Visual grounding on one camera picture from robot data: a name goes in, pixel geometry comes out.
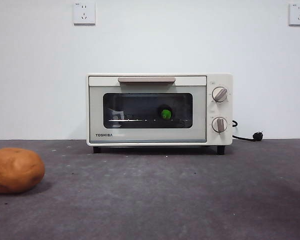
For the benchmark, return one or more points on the purple eggplant with green stem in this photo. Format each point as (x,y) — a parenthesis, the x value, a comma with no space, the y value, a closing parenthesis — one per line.
(165,114)

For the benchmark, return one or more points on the beige oven knob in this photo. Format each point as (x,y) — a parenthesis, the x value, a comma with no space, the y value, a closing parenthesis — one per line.
(219,124)
(219,94)

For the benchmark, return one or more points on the cream white toaster oven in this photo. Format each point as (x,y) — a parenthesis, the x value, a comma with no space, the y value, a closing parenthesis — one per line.
(219,110)

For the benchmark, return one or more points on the brown potato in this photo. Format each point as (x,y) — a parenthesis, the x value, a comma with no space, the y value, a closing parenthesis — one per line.
(15,171)

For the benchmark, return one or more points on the white wall socket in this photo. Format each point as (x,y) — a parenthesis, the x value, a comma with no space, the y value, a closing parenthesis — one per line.
(299,14)
(84,13)

